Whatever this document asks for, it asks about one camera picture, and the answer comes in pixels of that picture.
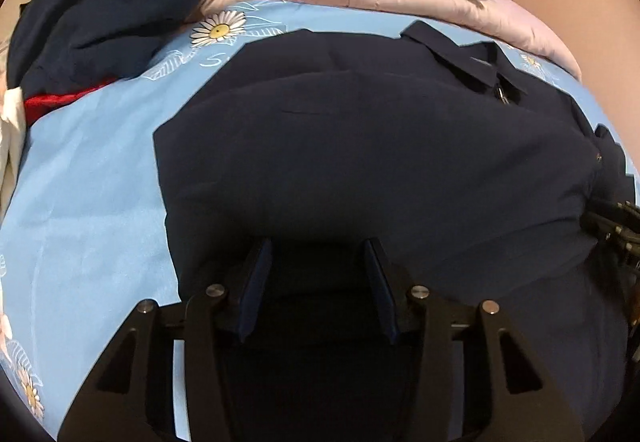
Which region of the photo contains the navy blue collared jacket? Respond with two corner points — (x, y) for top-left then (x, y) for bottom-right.
(154, 21), (634, 441)

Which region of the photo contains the light blue floral bedsheet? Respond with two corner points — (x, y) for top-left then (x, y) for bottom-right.
(0, 0), (640, 438)

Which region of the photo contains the white puffy garment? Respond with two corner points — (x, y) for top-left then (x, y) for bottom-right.
(0, 87), (26, 219)

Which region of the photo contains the red garment under navy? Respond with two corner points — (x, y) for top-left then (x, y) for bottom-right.
(24, 79), (115, 128)

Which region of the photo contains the dark navy crumpled garment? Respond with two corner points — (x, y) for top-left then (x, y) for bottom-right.
(6, 0), (201, 98)

